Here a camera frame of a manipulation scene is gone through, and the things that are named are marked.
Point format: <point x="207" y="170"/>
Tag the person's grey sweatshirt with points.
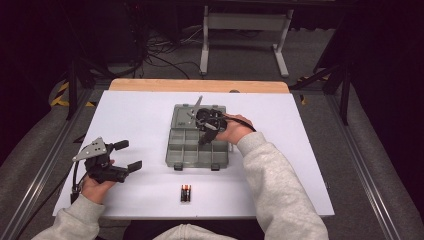
<point x="190" y="233"/>

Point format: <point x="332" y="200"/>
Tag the person's left hand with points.
<point x="95" y="190"/>

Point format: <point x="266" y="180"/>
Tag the black tripod stand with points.
<point x="71" y="93"/>
<point x="345" y="100"/>

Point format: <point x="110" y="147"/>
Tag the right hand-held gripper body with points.
<point x="211" y="118"/>

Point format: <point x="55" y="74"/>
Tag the yellow and black floor tape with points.
<point x="302" y="99"/>
<point x="56" y="100"/>

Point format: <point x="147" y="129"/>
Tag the person's right hand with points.
<point x="236" y="131"/>

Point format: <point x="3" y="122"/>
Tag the aluminium floor rail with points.
<point x="33" y="186"/>
<point x="366" y="186"/>

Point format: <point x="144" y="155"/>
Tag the white metal stand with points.
<point x="246" y="21"/>

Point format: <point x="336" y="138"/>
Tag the grey transparent compartment box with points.
<point x="186" y="156"/>

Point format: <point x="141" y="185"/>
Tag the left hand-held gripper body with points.
<point x="103" y="170"/>

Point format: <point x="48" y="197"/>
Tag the person's dark trousers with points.
<point x="143" y="230"/>

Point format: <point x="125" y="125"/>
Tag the white table mat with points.
<point x="140" y="110"/>

